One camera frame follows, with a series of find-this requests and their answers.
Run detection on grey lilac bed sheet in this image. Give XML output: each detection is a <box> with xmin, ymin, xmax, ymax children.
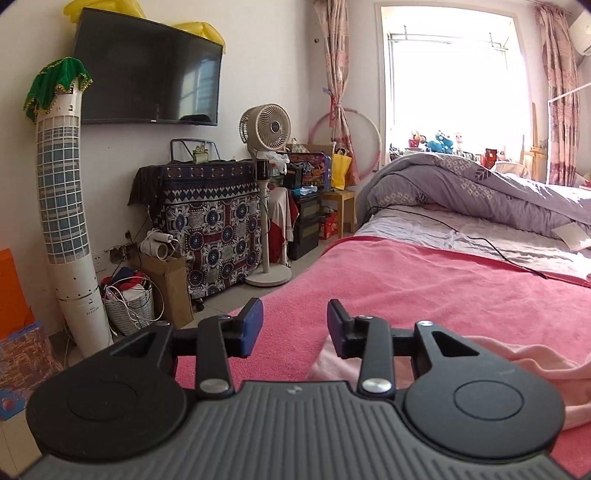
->
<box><xmin>355</xmin><ymin>205</ymin><xmax>591</xmax><ymax>282</ymax></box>

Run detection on orange box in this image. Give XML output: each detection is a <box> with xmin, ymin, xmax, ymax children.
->
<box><xmin>0</xmin><ymin>248</ymin><xmax>37</xmax><ymax>340</ymax></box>

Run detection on white air conditioner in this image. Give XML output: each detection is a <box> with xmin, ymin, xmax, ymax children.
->
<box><xmin>568</xmin><ymin>9</ymin><xmax>591</xmax><ymax>56</ymax></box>

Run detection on white hair dryer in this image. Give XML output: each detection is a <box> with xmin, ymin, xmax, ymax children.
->
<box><xmin>139</xmin><ymin>231</ymin><xmax>181</xmax><ymax>259</ymax></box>

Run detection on white woven basket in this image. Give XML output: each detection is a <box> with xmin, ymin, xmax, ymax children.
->
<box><xmin>102</xmin><ymin>272</ymin><xmax>155</xmax><ymax>337</ymax></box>

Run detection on pink white hula hoop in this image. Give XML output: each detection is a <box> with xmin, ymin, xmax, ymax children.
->
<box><xmin>308</xmin><ymin>108</ymin><xmax>383</xmax><ymax>178</ymax></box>

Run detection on colourful printed box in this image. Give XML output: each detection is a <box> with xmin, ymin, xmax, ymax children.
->
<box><xmin>286</xmin><ymin>152</ymin><xmax>333</xmax><ymax>190</ymax></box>

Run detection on pink floral curtain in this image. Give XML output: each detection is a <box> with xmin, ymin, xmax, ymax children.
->
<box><xmin>314</xmin><ymin>0</ymin><xmax>358</xmax><ymax>185</ymax></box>
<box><xmin>533</xmin><ymin>4</ymin><xmax>581</xmax><ymax>185</ymax></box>

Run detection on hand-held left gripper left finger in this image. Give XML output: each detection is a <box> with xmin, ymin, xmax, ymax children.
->
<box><xmin>110</xmin><ymin>298</ymin><xmax>265</xmax><ymax>400</ymax></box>

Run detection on green fringed cloth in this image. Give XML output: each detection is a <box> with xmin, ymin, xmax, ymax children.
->
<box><xmin>23</xmin><ymin>56</ymin><xmax>93</xmax><ymax>123</ymax></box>

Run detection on brown paper bag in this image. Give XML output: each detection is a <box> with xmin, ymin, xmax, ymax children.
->
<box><xmin>139</xmin><ymin>251</ymin><xmax>195</xmax><ymax>329</ymax></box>

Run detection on patterned cloth covered cabinet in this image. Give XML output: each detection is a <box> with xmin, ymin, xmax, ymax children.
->
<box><xmin>128</xmin><ymin>159</ymin><xmax>264</xmax><ymax>298</ymax></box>

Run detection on yellow bag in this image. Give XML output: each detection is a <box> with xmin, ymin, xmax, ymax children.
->
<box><xmin>329</xmin><ymin>148</ymin><xmax>352</xmax><ymax>190</ymax></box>

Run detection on purple patterned quilt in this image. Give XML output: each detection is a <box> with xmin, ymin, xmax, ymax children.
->
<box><xmin>367</xmin><ymin>152</ymin><xmax>591</xmax><ymax>238</ymax></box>

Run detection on yellow cloth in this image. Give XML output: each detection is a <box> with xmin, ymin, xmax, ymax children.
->
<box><xmin>63</xmin><ymin>0</ymin><xmax>227</xmax><ymax>56</ymax></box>

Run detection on wooden stool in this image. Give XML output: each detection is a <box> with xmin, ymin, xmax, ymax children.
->
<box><xmin>321</xmin><ymin>188</ymin><xmax>357</xmax><ymax>238</ymax></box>

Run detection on white tower fan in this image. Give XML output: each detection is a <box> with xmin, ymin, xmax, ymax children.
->
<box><xmin>34</xmin><ymin>88</ymin><xmax>114</xmax><ymax>358</ymax></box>

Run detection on pink blanket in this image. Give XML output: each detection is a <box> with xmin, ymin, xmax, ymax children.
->
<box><xmin>175</xmin><ymin>235</ymin><xmax>591</xmax><ymax>472</ymax></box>

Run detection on white draped cloth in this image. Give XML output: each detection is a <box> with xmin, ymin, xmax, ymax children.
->
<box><xmin>268</xmin><ymin>187</ymin><xmax>296</xmax><ymax>241</ymax></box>

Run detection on black metal wire rack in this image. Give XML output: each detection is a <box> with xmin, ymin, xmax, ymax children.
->
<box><xmin>170</xmin><ymin>138</ymin><xmax>218</xmax><ymax>163</ymax></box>

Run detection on red draped cloth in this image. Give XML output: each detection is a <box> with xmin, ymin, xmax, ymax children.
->
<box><xmin>269</xmin><ymin>203</ymin><xmax>301</xmax><ymax>264</ymax></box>

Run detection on blue plush toy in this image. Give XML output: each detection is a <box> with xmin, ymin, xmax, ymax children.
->
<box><xmin>426</xmin><ymin>130</ymin><xmax>455</xmax><ymax>154</ymax></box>

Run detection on beige pedestal fan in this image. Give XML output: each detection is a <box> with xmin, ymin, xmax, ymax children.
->
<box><xmin>239</xmin><ymin>103</ymin><xmax>293</xmax><ymax>288</ymax></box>

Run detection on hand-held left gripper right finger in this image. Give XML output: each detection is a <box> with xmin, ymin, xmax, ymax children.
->
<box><xmin>326</xmin><ymin>299</ymin><xmax>483</xmax><ymax>401</ymax></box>

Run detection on white paper sheet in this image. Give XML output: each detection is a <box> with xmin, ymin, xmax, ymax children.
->
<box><xmin>551</xmin><ymin>223</ymin><xmax>591</xmax><ymax>252</ymax></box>

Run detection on black wall television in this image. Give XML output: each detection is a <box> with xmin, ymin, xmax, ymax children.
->
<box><xmin>71</xmin><ymin>7</ymin><xmax>225</xmax><ymax>127</ymax></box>

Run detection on blue printed box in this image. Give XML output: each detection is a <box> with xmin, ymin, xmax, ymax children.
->
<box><xmin>0</xmin><ymin>320</ymin><xmax>63</xmax><ymax>421</ymax></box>

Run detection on bright window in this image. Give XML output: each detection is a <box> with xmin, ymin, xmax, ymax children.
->
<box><xmin>379</xmin><ymin>4</ymin><xmax>532</xmax><ymax>148</ymax></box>

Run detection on wooden easel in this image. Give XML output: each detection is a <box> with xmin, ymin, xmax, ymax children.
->
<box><xmin>522</xmin><ymin>102</ymin><xmax>548</xmax><ymax>181</ymax></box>

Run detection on black drawer unit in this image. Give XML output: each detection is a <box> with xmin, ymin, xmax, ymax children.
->
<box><xmin>288</xmin><ymin>191</ymin><xmax>321</xmax><ymax>261</ymax></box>

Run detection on pale pink strawberry print garment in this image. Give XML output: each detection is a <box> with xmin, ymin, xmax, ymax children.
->
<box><xmin>307</xmin><ymin>335</ymin><xmax>591</xmax><ymax>432</ymax></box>

